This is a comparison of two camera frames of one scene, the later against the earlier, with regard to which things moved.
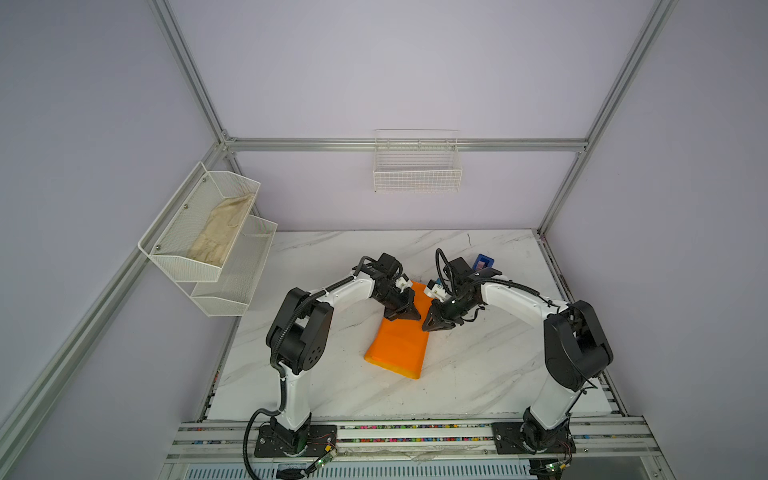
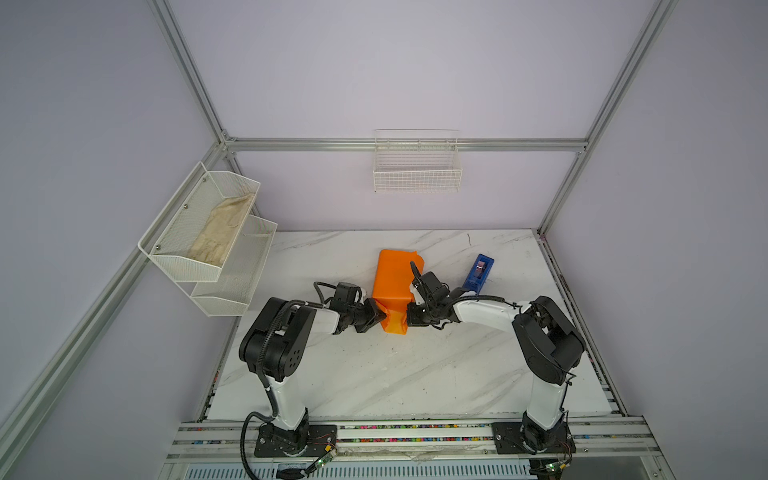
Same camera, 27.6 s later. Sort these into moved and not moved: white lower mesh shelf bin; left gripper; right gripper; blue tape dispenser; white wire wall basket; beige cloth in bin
Moved: right gripper; left gripper
Not moved: beige cloth in bin; white wire wall basket; blue tape dispenser; white lower mesh shelf bin
